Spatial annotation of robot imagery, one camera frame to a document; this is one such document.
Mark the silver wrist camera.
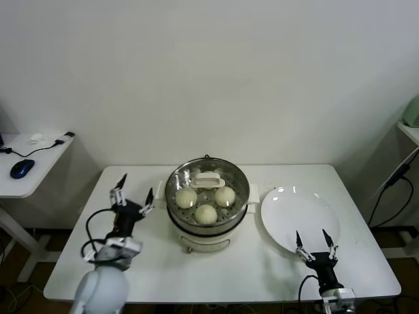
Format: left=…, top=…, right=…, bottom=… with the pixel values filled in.
left=104, top=237, right=143, bottom=264
left=322, top=287, right=356, bottom=308

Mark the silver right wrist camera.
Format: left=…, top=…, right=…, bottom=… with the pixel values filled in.
left=322, top=287, right=356, bottom=308

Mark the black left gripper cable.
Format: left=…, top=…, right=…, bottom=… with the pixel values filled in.
left=81, top=209, right=118, bottom=265

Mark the steel perforated steamer basket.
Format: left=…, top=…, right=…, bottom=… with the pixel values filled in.
left=156, top=158, right=259, bottom=235

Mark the mint green appliance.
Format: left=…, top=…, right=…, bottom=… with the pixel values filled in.
left=399, top=94, right=419, bottom=128

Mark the blue computer mouse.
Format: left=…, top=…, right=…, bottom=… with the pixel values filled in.
left=9, top=159, right=35, bottom=180

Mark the white electric cooker base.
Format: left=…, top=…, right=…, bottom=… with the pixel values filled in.
left=153, top=181, right=260, bottom=254

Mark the black desk cable with adapter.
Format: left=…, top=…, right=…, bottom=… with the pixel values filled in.
left=0, top=131, right=75, bottom=158

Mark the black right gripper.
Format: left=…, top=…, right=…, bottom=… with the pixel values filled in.
left=295, top=228, right=343, bottom=290

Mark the white hanging cable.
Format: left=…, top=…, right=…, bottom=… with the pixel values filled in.
left=369, top=152, right=419, bottom=200

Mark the white round plate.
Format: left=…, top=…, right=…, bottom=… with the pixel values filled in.
left=260, top=185, right=341, bottom=256

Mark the glass lid cream handle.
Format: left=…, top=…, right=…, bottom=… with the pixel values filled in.
left=165, top=158, right=250, bottom=226

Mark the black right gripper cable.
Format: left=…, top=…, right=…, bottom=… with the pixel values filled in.
left=297, top=274, right=323, bottom=304

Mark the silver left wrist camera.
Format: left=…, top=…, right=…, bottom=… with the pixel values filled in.
left=104, top=237, right=143, bottom=264

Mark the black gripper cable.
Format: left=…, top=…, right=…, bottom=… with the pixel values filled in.
left=297, top=274, right=323, bottom=304
left=81, top=209, right=118, bottom=265

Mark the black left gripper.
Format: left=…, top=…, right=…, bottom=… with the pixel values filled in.
left=109, top=173, right=156, bottom=239

